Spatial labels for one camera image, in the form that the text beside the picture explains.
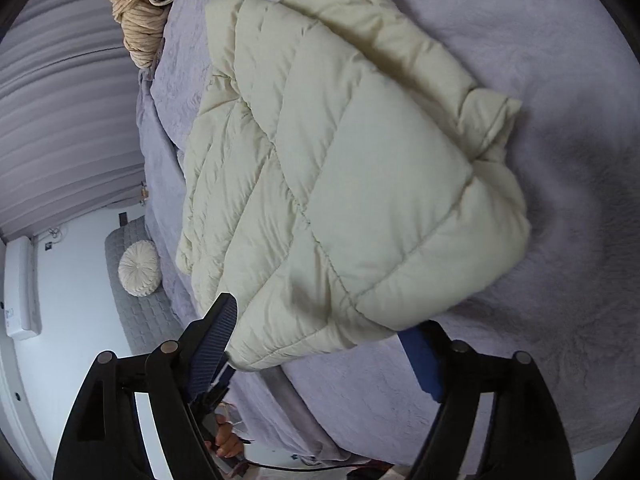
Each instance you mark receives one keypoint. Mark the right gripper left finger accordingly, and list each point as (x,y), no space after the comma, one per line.
(204,342)

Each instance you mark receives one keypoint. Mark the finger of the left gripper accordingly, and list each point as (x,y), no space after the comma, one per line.
(219,390)

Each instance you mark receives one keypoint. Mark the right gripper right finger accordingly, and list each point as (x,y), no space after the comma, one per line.
(427,347)

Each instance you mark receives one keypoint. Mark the cream quilted down jacket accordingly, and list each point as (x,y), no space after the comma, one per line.
(345,178)

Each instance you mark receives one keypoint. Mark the person's left hand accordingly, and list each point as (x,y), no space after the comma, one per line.
(226,432)

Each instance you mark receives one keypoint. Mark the grey quilted headboard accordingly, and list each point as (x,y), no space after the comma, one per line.
(146,321)

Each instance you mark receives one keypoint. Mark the round cream pleated cushion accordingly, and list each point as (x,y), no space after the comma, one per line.
(139,269)

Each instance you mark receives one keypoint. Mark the white air conditioner unit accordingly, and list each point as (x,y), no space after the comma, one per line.
(20,303)

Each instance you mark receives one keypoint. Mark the grey window curtain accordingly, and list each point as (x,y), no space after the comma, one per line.
(69,138)

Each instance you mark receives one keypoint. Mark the striped beige garment pile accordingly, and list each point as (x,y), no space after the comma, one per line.
(142,23)

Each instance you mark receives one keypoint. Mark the purple plush bed blanket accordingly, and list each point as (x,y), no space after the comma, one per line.
(572,301)

